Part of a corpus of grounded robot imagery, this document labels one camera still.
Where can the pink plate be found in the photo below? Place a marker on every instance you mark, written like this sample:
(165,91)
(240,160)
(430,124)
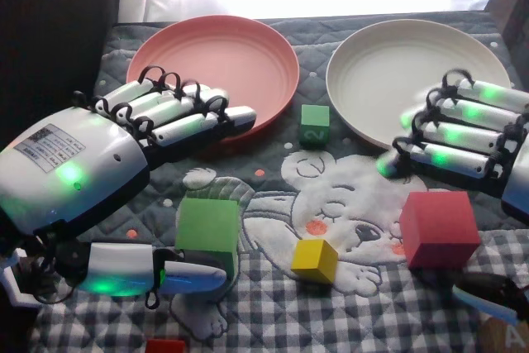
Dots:
(231,51)

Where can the yellow cube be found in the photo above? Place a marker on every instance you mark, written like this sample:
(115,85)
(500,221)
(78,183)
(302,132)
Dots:
(312,260)

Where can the large green cube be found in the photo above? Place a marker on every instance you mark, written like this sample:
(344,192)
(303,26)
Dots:
(206,225)

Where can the small green numbered cube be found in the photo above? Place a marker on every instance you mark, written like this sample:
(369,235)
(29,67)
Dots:
(314,125)

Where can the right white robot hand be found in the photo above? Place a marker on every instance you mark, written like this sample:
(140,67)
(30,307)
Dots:
(463,134)

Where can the white plate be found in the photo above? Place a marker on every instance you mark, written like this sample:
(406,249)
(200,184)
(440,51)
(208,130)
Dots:
(388,76)

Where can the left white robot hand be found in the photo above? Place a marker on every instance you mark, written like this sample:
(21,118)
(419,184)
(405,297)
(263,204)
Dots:
(82,163)

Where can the large red cube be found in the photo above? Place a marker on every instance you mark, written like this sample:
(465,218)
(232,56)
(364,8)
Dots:
(438,225)

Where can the small red block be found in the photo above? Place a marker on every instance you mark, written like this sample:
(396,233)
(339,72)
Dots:
(165,346)

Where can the grey bear-print quilt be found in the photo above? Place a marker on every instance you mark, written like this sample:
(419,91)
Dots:
(314,320)

